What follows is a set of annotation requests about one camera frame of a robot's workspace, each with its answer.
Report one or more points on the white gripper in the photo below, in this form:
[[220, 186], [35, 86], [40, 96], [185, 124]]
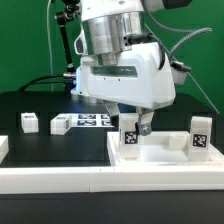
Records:
[[135, 80]]

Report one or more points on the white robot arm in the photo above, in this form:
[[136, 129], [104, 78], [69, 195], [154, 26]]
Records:
[[110, 27]]

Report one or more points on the fiducial marker sheet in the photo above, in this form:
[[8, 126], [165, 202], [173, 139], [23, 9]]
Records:
[[90, 120]]

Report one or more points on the white left barrier piece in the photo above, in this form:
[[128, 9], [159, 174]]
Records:
[[4, 147]]

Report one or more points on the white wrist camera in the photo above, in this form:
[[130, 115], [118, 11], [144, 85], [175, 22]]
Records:
[[179, 72]]

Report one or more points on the white front barrier wall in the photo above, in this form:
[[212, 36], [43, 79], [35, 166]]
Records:
[[109, 179]]

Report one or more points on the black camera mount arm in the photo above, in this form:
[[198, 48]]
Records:
[[62, 18]]

